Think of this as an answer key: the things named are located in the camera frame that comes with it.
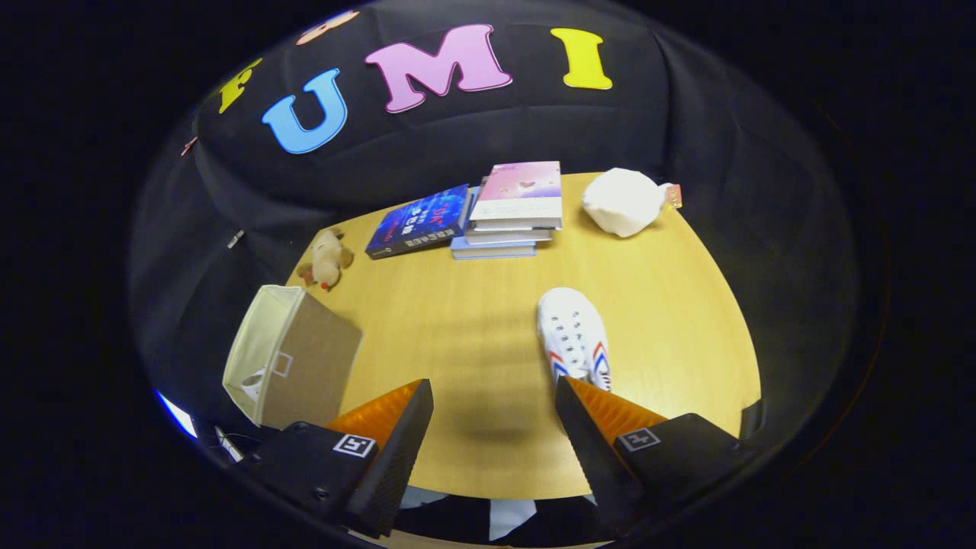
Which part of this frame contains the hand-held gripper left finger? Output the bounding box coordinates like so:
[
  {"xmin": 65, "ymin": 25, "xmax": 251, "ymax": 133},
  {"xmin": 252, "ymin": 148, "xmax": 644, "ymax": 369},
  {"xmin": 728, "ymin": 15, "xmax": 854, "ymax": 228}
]
[{"xmin": 248, "ymin": 378, "xmax": 435, "ymax": 538}]

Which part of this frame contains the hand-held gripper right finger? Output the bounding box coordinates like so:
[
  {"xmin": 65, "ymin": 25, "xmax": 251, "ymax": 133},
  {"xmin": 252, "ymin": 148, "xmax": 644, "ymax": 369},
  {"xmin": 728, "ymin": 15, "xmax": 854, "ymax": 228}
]
[{"xmin": 554, "ymin": 375, "xmax": 763, "ymax": 535}]

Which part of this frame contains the beige fabric storage box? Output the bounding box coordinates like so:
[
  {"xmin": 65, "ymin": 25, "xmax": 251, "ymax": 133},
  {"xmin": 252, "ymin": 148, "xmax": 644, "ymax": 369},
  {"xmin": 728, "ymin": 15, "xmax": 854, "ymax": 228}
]
[{"xmin": 222, "ymin": 284, "xmax": 364, "ymax": 430}]

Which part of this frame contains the brown plush dog toy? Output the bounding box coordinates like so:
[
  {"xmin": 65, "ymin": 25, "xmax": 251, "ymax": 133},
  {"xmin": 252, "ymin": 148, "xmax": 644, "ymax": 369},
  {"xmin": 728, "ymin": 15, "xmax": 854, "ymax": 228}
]
[{"xmin": 297, "ymin": 227, "xmax": 355, "ymax": 293}]

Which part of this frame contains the grey white book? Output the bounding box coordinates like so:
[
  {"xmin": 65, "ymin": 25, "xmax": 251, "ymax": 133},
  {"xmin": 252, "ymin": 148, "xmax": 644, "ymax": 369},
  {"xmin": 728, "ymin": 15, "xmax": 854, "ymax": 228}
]
[{"xmin": 463, "ymin": 227, "xmax": 555, "ymax": 246}]

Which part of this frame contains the dark blue book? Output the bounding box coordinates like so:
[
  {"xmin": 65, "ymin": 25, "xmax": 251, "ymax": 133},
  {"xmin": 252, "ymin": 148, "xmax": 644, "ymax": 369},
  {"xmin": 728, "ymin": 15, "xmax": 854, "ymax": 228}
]
[{"xmin": 364, "ymin": 183, "xmax": 471, "ymax": 261}]

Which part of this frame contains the white plush toy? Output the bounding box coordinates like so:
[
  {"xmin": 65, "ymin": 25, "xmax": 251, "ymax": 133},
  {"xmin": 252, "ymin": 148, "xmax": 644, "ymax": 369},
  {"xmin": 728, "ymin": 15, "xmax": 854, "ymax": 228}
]
[{"xmin": 581, "ymin": 168, "xmax": 683, "ymax": 239}]

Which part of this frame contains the pink cover book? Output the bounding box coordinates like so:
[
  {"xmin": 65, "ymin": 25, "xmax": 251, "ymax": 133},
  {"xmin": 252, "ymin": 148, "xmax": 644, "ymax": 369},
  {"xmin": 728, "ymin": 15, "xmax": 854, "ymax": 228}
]
[{"xmin": 468, "ymin": 160, "xmax": 563, "ymax": 232}]

